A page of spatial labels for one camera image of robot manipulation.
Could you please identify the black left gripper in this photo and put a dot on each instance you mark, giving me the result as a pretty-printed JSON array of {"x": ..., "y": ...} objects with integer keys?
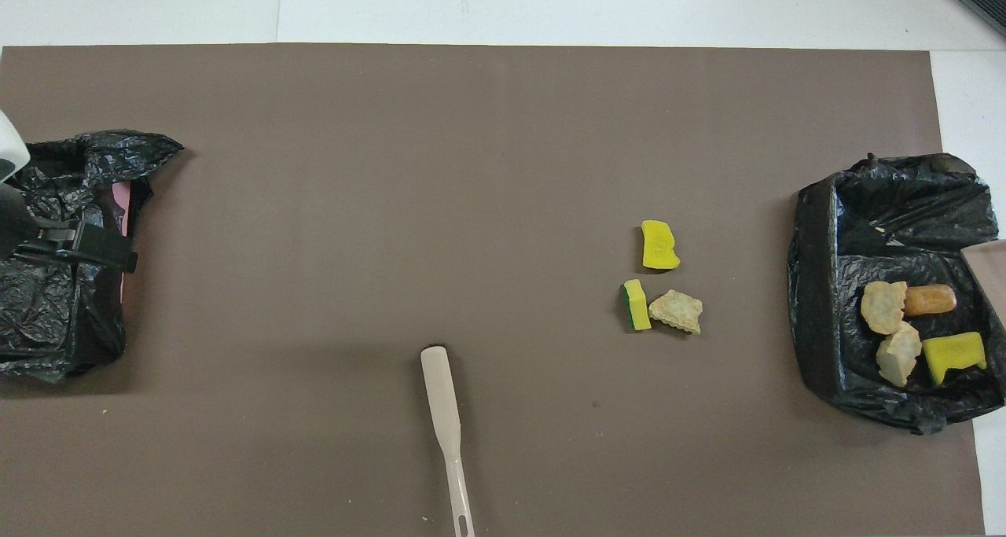
[{"x": 20, "y": 226}]

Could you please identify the beige hand brush black bristles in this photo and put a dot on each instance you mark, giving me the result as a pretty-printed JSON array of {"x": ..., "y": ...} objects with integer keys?
[{"x": 442, "y": 395}]

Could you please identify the yellow sponge with green pad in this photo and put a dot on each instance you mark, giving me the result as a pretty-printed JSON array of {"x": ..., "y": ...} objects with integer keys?
[{"x": 641, "y": 307}]

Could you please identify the curved yellow sponge piece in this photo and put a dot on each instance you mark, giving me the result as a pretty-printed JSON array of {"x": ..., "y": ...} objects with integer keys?
[{"x": 659, "y": 246}]

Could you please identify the jagged beige sponge piece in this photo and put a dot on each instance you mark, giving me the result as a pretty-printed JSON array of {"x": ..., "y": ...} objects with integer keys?
[{"x": 676, "y": 310}]

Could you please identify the oval beige sponge piece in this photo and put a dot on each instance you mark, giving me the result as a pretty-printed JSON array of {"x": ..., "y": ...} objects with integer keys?
[{"x": 883, "y": 307}]

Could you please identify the pointed beige sponge piece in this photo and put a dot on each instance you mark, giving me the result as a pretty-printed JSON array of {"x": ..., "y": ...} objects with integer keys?
[{"x": 897, "y": 358}]

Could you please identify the orange brown sponge piece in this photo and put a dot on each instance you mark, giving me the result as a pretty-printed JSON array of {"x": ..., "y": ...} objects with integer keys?
[{"x": 931, "y": 299}]

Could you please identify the notched yellow sponge piece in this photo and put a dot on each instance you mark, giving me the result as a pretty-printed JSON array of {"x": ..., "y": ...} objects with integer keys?
[{"x": 951, "y": 352}]

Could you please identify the beige plastic dustpan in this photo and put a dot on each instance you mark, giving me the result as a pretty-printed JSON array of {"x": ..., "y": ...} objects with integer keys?
[{"x": 992, "y": 277}]

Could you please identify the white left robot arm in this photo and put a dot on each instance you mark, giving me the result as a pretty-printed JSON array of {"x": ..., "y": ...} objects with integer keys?
[{"x": 9, "y": 144}]

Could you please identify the pink plastic bin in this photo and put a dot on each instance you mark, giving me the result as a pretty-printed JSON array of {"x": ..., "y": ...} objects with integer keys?
[{"x": 123, "y": 207}]

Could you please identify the black plastic trash bag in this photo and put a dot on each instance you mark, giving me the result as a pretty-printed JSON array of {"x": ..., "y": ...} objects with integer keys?
[{"x": 47, "y": 317}]

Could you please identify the left black-lined bin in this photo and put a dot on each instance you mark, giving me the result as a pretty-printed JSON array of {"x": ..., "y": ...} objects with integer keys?
[{"x": 817, "y": 325}]

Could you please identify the brown table mat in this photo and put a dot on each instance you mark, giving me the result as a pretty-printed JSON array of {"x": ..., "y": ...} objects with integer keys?
[{"x": 471, "y": 167}]

